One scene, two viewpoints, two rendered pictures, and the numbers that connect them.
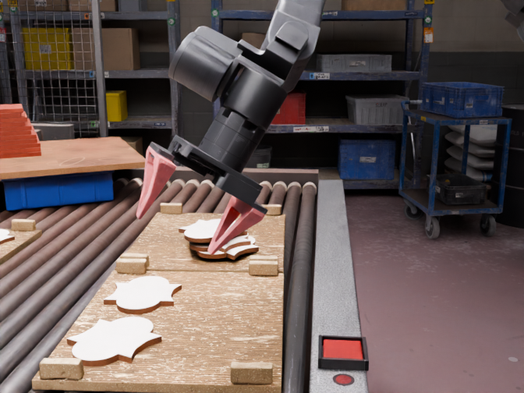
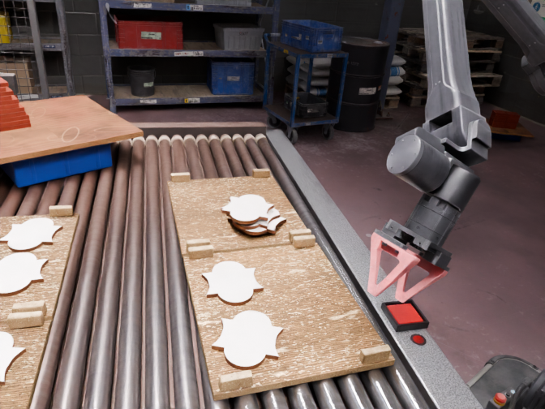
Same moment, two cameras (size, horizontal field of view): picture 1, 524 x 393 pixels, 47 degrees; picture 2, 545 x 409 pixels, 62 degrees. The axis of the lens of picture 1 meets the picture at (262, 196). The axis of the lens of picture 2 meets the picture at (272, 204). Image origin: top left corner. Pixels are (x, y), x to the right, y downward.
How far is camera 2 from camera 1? 0.54 m
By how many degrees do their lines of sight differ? 24
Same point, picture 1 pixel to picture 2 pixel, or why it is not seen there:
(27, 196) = (36, 173)
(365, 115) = (231, 41)
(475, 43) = not seen: outside the picture
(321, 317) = (365, 281)
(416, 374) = not seen: hidden behind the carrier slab
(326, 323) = not seen: hidden behind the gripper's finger
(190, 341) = (302, 326)
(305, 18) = (474, 109)
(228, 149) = (444, 234)
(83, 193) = (86, 164)
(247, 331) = (335, 308)
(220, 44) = (431, 144)
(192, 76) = (422, 178)
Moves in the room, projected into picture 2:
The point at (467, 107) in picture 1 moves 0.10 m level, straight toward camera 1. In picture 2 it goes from (319, 44) to (319, 45)
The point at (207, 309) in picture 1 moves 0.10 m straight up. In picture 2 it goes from (290, 290) to (294, 253)
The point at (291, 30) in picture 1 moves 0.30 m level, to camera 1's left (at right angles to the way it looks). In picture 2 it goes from (482, 128) to (275, 139)
